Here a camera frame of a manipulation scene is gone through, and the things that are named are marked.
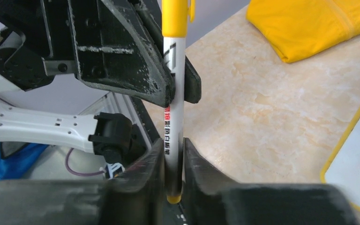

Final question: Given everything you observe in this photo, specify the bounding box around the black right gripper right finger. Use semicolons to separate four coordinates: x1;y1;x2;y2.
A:
182;139;359;225

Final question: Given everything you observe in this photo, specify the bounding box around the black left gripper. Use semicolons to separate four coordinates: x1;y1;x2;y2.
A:
40;0;175;107

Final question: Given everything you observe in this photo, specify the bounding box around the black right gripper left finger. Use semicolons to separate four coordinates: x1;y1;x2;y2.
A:
0;139;164;225

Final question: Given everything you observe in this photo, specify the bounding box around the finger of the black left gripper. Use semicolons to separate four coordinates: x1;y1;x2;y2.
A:
130;0;203;105

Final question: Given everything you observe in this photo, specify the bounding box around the yellow marker cap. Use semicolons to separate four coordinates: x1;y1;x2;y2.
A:
161;0;196;38

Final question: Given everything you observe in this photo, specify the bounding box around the white whiteboard marker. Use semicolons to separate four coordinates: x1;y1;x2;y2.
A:
163;37;185;204

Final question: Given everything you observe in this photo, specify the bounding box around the yellow folded cloth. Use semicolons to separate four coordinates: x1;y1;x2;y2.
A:
246;0;360;63

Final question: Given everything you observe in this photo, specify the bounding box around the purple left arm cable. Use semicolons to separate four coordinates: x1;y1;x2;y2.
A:
64;147;109;178

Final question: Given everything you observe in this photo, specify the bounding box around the aluminium frame rail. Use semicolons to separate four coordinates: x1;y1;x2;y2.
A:
80;93;159;150

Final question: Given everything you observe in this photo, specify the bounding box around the blue cloth under frame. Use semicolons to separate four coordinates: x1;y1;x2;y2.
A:
0;142;48;180

